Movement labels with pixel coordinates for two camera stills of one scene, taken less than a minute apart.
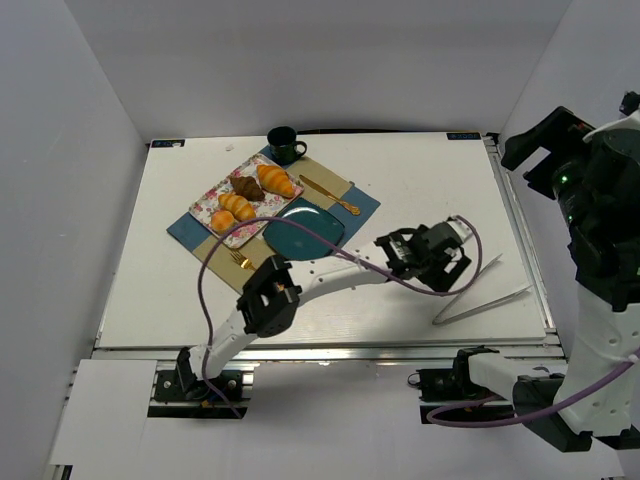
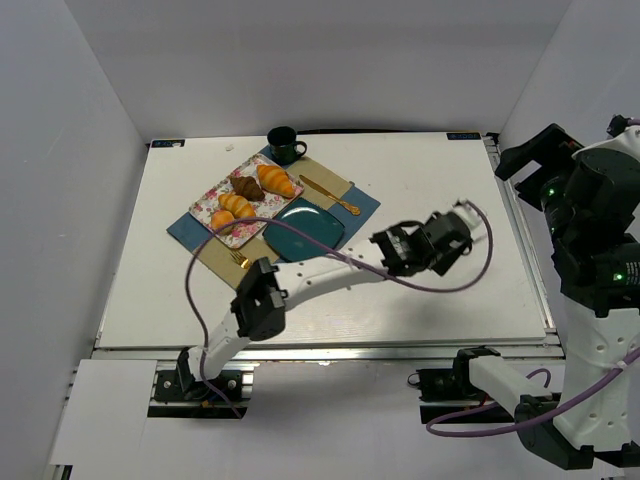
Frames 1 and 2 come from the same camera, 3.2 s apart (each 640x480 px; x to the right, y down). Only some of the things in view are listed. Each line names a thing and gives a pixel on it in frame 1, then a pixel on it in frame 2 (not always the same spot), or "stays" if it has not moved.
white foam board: (107, 413) stays
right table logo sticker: (463, 136) stays
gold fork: (243, 261) stays
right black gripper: (535, 156) -> (523, 161)
